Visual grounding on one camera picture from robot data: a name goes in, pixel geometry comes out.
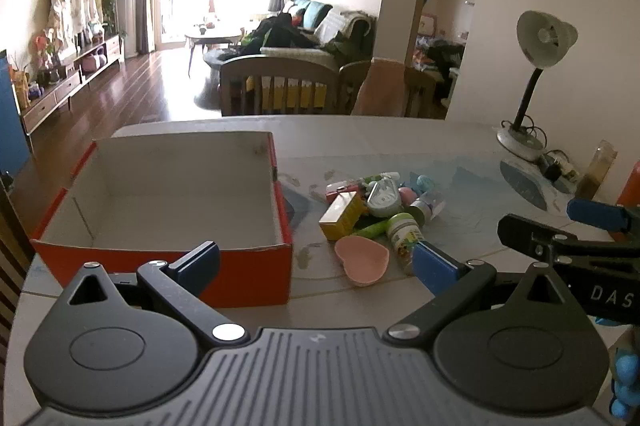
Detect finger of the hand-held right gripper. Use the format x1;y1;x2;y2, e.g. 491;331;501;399
567;198;640;237
497;213;582;265

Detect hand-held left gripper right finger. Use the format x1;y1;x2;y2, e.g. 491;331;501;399
382;241;598;349

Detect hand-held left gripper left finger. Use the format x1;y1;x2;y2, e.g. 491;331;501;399
67;241;249;349

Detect green label bottle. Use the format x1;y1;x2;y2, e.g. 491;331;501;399
386;212;426;277

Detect small purple cap bottle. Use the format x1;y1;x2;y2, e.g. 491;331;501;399
410;193;446;225

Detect green tube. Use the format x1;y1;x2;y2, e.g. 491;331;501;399
352;217;396;239

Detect red cardboard box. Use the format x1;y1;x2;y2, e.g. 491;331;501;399
30;131;294;309

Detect yellow carton box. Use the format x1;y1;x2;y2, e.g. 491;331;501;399
318;192;370;241

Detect person's right hand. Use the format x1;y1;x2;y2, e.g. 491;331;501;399
609;326;640;420

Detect orange bottle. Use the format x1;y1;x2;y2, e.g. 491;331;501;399
616;160;640;243

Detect amber glass bottle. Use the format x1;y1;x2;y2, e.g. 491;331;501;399
575;140;619;201

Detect black power adapter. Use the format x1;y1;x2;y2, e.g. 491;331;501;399
540;151;581;181

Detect pink heart-shaped dish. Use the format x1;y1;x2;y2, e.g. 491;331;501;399
334;235;391;289

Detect white correction tape dispenser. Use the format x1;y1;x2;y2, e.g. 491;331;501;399
366;178;403;217

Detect grey desk lamp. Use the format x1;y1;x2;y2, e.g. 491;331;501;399
496;10;580;163

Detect pink small box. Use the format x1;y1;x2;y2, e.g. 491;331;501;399
326;187;359;205

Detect yellow chair cushion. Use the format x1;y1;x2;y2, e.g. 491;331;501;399
245;76;331;113

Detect pink cloth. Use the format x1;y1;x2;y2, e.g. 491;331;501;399
350;58;407;117

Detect dark wooden chair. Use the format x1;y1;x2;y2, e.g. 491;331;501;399
0;191;33;347

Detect wooden slatted dining chair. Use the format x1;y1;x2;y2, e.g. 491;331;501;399
219;56;341;117

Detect wooden tv cabinet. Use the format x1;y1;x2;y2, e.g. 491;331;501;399
20;33;123;134

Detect white coffee table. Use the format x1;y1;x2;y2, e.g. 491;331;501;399
184;23;251;76

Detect blue panel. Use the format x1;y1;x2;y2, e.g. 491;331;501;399
0;50;32;179

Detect dark clothes pile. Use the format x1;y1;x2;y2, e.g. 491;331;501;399
240;13;326;56

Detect orange flower arrangement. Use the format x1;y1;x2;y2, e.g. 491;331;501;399
32;30;58;71

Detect white standing air conditioner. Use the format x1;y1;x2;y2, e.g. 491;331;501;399
115;0;138;59

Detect hanging light clothes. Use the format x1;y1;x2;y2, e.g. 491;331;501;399
47;0;103;51

